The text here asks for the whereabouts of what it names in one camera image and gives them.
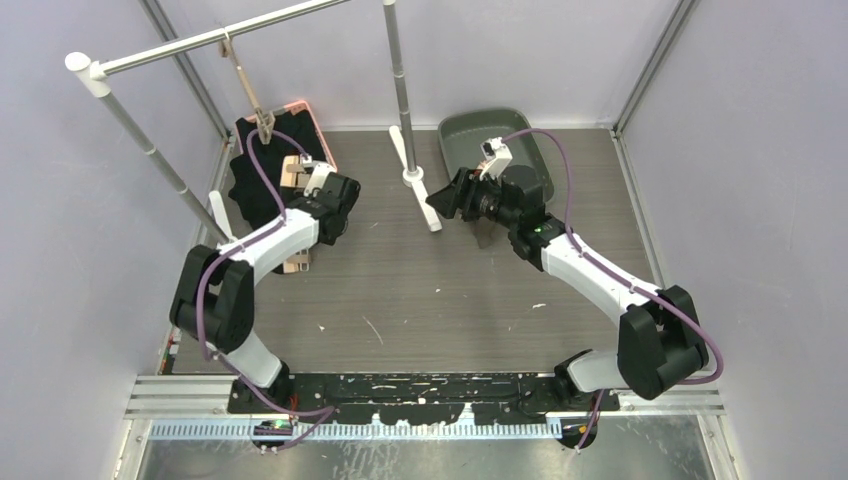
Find beige clip hanger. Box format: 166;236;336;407
278;155;316;276
220;30;276;145

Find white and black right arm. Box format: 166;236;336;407
426;166;710;411

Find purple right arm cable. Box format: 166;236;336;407
500;128;725;454

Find beige clip hanger on rack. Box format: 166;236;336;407
220;30;276;145

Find grey-green plastic tub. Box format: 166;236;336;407
437;107;555;202

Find black underwear with beige waistband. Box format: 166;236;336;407
228;149;297;230

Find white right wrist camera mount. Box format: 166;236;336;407
480;137;513;180

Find black clothes in basket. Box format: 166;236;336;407
235;110;328;161

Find white and metal clothes rack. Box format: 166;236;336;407
65;0;442;243

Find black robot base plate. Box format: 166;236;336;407
228;372;621;427

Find pink perforated plastic basket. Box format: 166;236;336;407
235;100;338;178

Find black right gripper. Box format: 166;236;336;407
426;168;519;231

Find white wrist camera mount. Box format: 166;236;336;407
297;155;338;197
480;137;513;180

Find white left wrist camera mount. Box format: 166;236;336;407
297;155;338;197

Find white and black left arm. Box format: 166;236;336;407
169;172;361;413

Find grey-brown underwear with beige waistband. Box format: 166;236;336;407
472;218;504;250

